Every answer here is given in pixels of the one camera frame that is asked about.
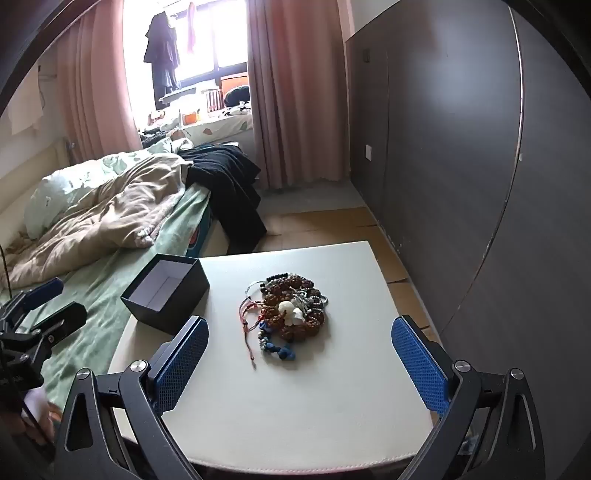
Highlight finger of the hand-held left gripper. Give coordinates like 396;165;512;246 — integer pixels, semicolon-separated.
18;302;88;358
0;278;64;326

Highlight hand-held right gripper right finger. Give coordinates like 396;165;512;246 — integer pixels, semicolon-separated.
390;316;546;480

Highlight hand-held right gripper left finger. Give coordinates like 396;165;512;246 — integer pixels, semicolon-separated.
54;316;209;480

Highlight black cardboard box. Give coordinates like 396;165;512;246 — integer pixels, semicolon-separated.
121;253;211;335

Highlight red string bracelet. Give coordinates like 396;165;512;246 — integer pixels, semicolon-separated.
239;295;266;370

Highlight blue bead flower bracelet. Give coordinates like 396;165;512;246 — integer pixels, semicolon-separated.
259;320;297;361

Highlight white tissue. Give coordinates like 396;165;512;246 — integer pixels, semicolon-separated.
277;300;306;326

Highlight pile of brown bead bracelets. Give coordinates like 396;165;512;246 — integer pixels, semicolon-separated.
239;272;329;370

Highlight bed with green sheet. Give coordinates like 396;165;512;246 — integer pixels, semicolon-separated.
0;138;218;416

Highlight beige blanket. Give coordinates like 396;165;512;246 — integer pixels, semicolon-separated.
4;154;195;289

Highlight beige bed headboard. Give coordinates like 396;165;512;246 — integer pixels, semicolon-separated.
0;138;70;217

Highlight cardboard floor sheet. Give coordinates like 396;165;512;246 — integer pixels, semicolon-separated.
261;208;444;342

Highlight black clothing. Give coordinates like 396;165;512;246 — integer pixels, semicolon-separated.
182;145;269;254

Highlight narrow pink curtain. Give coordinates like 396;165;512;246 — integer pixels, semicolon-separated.
55;0;144;164

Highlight dark grey wardrobe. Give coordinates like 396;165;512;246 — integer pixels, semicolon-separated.
345;0;591;480

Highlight printed window seat cushion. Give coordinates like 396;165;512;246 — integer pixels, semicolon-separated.
139;104;254;148

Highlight hanging dark clothes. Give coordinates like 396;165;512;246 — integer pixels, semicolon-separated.
143;11;182;112

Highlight wide pink curtain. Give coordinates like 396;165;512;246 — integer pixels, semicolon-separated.
247;0;352;190

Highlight hanging pink garment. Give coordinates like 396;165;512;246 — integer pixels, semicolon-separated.
185;2;198;54

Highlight white wall paper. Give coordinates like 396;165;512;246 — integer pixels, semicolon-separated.
9;69;47;137

